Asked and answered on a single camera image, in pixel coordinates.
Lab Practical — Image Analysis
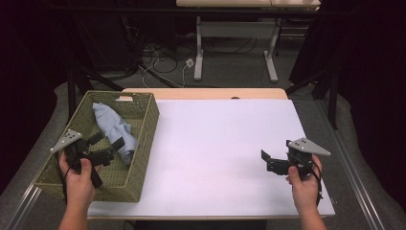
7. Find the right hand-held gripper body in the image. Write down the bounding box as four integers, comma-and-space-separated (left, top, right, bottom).
266, 137, 332, 180

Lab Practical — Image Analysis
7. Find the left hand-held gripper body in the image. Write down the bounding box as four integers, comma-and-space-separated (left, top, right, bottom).
51, 128, 117, 190

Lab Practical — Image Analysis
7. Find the light blue cloth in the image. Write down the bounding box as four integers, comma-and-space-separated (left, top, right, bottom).
92, 102, 139, 166

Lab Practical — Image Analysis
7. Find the green woven basket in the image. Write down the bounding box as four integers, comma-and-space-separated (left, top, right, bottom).
33, 89, 161, 203

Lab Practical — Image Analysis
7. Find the person's right hand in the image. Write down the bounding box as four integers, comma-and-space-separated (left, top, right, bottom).
284, 154, 324, 216

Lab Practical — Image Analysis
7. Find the person's left hand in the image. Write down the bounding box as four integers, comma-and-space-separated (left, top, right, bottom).
58, 152, 103, 211

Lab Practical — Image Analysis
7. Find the white table mat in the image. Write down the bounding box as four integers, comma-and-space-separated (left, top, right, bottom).
87, 98, 336, 220

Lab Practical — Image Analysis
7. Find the black metal stand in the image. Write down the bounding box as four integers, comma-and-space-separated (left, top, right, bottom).
64, 61, 126, 123
284, 68, 340, 131

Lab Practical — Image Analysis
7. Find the white-legged desk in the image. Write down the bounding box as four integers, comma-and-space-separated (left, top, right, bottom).
175, 0, 322, 83

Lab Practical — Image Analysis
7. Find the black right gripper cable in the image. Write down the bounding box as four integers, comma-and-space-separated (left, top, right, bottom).
310, 160, 324, 208

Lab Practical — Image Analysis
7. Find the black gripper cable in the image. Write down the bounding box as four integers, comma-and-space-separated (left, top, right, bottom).
310, 160, 324, 208
54, 150, 72, 206

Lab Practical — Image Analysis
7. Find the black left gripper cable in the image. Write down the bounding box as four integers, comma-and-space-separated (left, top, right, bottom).
54, 150, 72, 206

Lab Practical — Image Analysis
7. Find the aluminium floor rail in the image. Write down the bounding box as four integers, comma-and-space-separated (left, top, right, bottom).
5, 184, 43, 230
318, 99, 386, 230

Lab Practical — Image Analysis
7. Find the tangle of floor cables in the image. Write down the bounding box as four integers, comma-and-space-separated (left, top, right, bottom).
125, 25, 195, 89

